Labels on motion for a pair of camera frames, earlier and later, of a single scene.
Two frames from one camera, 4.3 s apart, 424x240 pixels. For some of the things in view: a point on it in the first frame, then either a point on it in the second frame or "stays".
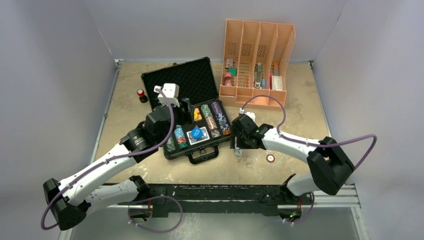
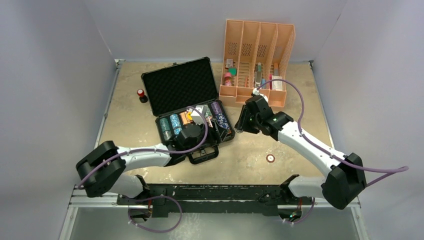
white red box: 275,82 stays
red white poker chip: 270,158 stays
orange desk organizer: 256,60 stays
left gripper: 186,117 -> 213,136
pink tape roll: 227,80 stays
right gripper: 235,133 -> 243,124
